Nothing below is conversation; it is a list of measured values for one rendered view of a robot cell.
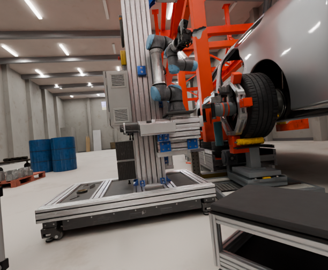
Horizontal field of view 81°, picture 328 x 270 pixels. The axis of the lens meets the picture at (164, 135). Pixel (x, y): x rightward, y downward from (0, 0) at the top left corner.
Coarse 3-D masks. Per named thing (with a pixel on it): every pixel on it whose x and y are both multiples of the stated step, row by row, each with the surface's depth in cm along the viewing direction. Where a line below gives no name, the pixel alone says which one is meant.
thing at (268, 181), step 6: (228, 174) 217; (234, 174) 200; (240, 174) 198; (234, 180) 201; (240, 180) 186; (246, 180) 173; (252, 180) 170; (258, 180) 170; (264, 180) 171; (270, 180) 171; (276, 180) 171; (282, 180) 171
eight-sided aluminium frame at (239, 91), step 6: (228, 84) 186; (234, 84) 176; (234, 90) 174; (240, 90) 169; (240, 96) 167; (222, 102) 217; (240, 108) 167; (246, 108) 167; (240, 114) 167; (246, 114) 167; (222, 120) 217; (240, 120) 170; (222, 126) 215; (228, 126) 209; (240, 126) 179; (228, 132) 199; (234, 132) 183; (240, 132) 180
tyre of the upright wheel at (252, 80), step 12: (252, 84) 166; (264, 84) 166; (252, 96) 162; (264, 96) 162; (276, 96) 162; (252, 108) 162; (264, 108) 162; (276, 108) 163; (228, 120) 218; (252, 120) 165; (264, 120) 166; (276, 120) 167; (252, 132) 174; (264, 132) 176
